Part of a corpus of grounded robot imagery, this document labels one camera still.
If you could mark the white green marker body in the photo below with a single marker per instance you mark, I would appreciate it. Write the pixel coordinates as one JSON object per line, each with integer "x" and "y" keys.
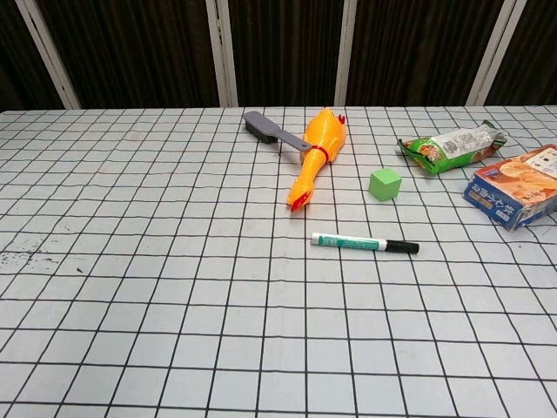
{"x": 348, "y": 242}

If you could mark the yellow rubber chicken toy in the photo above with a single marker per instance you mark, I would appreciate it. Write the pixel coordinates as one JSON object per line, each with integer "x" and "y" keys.
{"x": 324, "y": 135}

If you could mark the grey spatula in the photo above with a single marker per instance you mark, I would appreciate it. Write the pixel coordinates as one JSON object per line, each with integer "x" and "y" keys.
{"x": 257, "y": 123}

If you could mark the green cube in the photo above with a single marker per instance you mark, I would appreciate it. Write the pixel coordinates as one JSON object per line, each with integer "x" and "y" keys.
{"x": 384, "y": 185}

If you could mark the white black checked tablecloth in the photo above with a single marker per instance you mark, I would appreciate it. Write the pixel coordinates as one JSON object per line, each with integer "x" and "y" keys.
{"x": 174, "y": 305}

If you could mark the green snack packet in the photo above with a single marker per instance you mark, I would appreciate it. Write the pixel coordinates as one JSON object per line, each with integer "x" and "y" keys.
{"x": 452, "y": 148}

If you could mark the blue orange snack box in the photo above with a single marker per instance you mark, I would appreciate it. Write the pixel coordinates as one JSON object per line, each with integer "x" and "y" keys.
{"x": 518, "y": 183}

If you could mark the white frame post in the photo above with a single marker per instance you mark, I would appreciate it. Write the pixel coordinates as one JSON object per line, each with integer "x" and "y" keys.
{"x": 346, "y": 52}
{"x": 222, "y": 52}
{"x": 494, "y": 52}
{"x": 50, "y": 54}

